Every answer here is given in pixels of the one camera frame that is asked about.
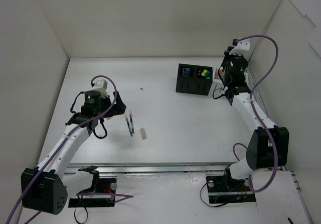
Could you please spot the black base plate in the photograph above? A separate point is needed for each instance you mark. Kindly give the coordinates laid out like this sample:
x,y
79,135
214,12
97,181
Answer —
x,y
222,192
100,199

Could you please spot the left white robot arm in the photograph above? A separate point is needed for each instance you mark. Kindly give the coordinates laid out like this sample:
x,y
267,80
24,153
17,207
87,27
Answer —
x,y
42,187

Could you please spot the white divided organizer box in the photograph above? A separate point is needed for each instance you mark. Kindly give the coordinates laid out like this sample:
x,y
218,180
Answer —
x,y
218,85

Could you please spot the black divided organizer box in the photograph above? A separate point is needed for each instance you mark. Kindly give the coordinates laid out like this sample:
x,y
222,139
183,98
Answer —
x,y
195,83

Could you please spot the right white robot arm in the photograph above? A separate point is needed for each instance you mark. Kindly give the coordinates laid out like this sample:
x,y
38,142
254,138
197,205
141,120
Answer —
x,y
268,141

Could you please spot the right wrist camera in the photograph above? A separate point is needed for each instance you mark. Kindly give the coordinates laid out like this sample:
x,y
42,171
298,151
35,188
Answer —
x,y
241,48

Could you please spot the aluminium rail frame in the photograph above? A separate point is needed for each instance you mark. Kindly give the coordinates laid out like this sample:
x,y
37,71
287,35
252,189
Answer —
x,y
155,112

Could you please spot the teal tipped pen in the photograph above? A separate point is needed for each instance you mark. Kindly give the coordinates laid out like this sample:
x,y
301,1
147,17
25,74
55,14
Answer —
x,y
129,127

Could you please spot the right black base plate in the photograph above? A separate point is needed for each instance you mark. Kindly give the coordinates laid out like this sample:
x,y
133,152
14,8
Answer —
x,y
222,192

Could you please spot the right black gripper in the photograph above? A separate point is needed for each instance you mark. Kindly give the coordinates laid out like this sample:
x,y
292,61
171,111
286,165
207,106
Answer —
x,y
226,53

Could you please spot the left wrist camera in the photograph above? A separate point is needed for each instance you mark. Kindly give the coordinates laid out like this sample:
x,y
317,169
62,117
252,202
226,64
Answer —
x,y
100,86

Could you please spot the beige eraser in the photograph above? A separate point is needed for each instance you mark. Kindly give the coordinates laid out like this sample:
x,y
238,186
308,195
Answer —
x,y
143,133

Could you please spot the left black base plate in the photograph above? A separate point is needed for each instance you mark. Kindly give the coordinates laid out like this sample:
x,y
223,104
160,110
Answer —
x,y
100,199

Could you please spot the blue tipped pen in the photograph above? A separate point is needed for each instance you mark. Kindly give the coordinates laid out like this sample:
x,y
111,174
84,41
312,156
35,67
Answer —
x,y
131,121

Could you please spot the orange pencil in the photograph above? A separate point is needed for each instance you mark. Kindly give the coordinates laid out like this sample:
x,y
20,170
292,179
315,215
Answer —
x,y
218,75

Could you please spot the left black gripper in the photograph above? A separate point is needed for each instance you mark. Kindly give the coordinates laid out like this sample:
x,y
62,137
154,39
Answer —
x,y
116,104

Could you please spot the yellow highlighter marker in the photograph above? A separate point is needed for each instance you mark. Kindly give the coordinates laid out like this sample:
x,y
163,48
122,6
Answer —
x,y
204,73

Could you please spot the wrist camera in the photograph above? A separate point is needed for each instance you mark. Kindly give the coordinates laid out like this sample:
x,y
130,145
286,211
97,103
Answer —
x,y
241,48
100,86

